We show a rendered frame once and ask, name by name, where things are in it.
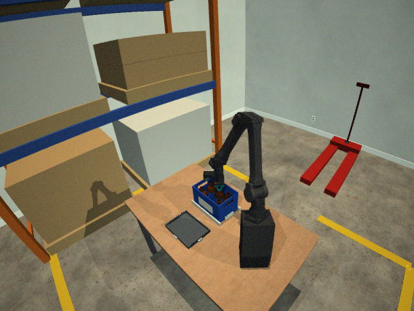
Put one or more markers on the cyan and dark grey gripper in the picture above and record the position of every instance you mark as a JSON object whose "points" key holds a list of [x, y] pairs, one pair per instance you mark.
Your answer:
{"points": [[221, 181]]}

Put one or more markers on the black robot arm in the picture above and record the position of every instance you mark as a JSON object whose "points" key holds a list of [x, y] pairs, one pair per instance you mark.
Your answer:
{"points": [[256, 190]]}

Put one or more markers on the blue bottle crate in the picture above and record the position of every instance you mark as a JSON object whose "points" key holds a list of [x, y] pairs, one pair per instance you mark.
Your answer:
{"points": [[219, 212]]}

